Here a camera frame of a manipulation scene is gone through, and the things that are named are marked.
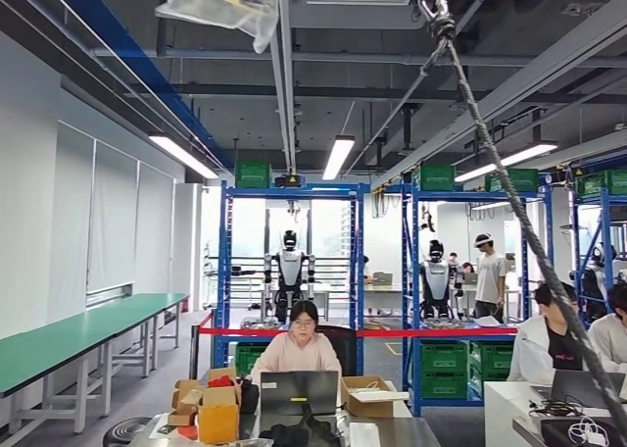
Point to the round grey metal part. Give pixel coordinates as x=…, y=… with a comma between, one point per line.
x=438, y=323
x=257, y=324

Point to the green top workbench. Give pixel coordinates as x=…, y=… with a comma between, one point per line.
x=73, y=337

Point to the long white ceiling lamp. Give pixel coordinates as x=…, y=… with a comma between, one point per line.
x=509, y=160
x=338, y=158
x=183, y=157

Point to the black and white humanoid robot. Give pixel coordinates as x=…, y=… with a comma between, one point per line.
x=434, y=275
x=592, y=282
x=290, y=269

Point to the green plastic crate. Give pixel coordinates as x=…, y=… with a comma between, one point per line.
x=618, y=182
x=492, y=356
x=591, y=185
x=249, y=358
x=443, y=385
x=495, y=183
x=490, y=382
x=252, y=176
x=524, y=180
x=443, y=358
x=434, y=178

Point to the person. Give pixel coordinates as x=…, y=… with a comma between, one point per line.
x=490, y=278
x=527, y=353
x=612, y=340
x=466, y=269
x=366, y=269
x=299, y=356

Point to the grey laptop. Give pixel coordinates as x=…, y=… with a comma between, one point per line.
x=299, y=392
x=382, y=278
x=582, y=389

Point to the white table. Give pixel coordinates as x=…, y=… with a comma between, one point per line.
x=499, y=418
x=382, y=295

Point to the black office chair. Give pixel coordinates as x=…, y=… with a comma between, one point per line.
x=345, y=353

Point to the red barrier belt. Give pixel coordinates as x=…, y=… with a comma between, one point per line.
x=401, y=332

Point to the white foam sheet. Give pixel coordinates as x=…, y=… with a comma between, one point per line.
x=379, y=396

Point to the black bag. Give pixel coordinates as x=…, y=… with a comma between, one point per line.
x=249, y=397

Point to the open cardboard box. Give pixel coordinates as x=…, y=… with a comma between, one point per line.
x=218, y=418
x=367, y=408
x=183, y=402

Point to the red cloth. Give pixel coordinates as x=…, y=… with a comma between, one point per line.
x=219, y=382

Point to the black barrier stanchion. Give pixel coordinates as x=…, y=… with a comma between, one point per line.
x=195, y=353

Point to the grey roller blind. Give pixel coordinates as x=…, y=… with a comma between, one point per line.
x=71, y=217
x=154, y=230
x=112, y=223

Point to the white VR headset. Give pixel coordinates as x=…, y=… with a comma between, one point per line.
x=482, y=241

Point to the clear plastic bag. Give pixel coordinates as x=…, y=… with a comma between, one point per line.
x=230, y=9

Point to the white flat box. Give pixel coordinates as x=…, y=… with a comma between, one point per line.
x=364, y=435

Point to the dark top desk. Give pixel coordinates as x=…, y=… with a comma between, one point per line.
x=407, y=434

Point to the white paper sheet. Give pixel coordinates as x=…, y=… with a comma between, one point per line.
x=489, y=321

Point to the silver swivel hook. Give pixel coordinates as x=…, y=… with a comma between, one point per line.
x=438, y=2

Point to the black round base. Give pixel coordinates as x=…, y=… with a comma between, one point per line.
x=124, y=434

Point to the black laptop sleeve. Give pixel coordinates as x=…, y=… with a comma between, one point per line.
x=553, y=434

